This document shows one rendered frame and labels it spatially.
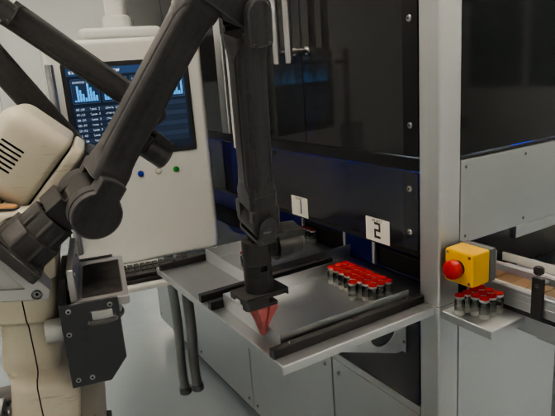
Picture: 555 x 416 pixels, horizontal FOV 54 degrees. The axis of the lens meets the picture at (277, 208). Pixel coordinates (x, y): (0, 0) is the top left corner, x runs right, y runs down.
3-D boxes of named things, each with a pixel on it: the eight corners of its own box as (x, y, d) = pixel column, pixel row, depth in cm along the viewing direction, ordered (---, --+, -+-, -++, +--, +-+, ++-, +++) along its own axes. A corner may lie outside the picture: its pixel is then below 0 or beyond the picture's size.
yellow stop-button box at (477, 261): (467, 271, 119) (467, 239, 118) (495, 280, 113) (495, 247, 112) (443, 279, 116) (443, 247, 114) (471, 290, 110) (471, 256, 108)
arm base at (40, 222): (-3, 225, 86) (-17, 247, 75) (35, 190, 87) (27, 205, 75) (40, 261, 89) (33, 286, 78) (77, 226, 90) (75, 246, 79)
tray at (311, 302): (339, 272, 145) (338, 260, 144) (408, 304, 123) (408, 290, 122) (224, 307, 129) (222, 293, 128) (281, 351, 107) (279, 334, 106)
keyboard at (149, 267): (206, 256, 189) (205, 249, 189) (216, 267, 177) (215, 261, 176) (86, 278, 176) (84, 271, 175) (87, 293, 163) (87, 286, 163)
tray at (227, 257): (300, 236, 179) (300, 225, 178) (350, 255, 157) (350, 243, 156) (206, 260, 162) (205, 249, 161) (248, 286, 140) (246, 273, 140)
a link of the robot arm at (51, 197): (30, 205, 83) (37, 220, 79) (80, 159, 84) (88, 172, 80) (74, 237, 89) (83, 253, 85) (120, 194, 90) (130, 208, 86)
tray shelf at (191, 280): (292, 238, 184) (291, 233, 183) (457, 304, 125) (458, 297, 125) (156, 273, 160) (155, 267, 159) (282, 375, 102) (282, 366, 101)
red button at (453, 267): (453, 273, 114) (453, 255, 113) (468, 278, 111) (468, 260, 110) (440, 277, 113) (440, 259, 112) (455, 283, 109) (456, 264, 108)
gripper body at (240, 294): (290, 295, 109) (287, 261, 107) (245, 309, 104) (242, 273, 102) (272, 286, 114) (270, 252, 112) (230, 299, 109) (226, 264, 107)
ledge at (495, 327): (482, 300, 126) (483, 293, 126) (533, 319, 116) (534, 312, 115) (441, 318, 120) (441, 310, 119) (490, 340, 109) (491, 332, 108)
